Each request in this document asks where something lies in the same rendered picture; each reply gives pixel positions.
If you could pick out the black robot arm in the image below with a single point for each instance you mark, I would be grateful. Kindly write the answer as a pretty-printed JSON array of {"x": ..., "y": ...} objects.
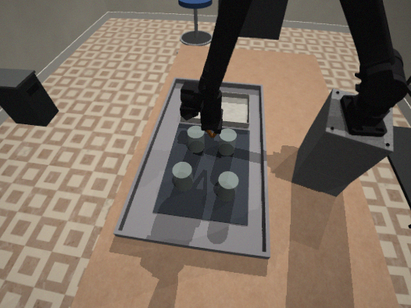
[{"x": 367, "y": 22}]

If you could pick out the clear glass jar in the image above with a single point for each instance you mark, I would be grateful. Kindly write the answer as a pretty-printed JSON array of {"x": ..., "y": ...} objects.
[
  {"x": 227, "y": 186},
  {"x": 182, "y": 174},
  {"x": 227, "y": 141},
  {"x": 196, "y": 139}
]

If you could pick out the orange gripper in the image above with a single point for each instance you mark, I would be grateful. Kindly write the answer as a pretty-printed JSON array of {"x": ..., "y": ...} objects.
[{"x": 216, "y": 125}]

